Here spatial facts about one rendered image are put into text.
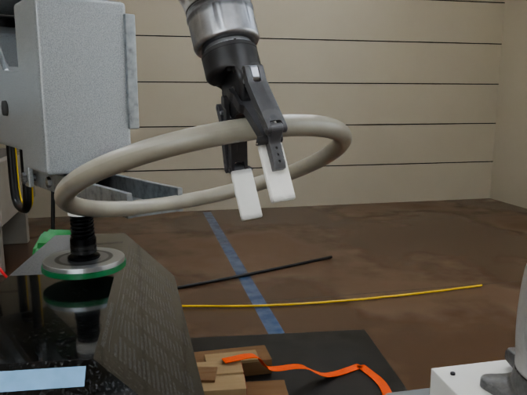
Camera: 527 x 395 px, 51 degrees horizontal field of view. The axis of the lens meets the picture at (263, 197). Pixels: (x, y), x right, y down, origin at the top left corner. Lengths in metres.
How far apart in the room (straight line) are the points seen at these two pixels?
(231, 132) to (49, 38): 0.79
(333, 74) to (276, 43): 0.79
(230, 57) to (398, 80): 6.42
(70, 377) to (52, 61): 0.71
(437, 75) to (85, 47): 6.23
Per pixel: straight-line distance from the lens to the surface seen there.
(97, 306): 1.37
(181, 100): 6.39
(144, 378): 1.22
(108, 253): 1.59
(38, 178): 1.68
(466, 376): 0.99
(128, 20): 1.46
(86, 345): 1.18
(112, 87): 1.44
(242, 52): 0.71
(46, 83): 1.39
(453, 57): 7.46
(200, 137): 0.68
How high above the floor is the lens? 1.31
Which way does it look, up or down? 10 degrees down
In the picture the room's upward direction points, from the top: straight up
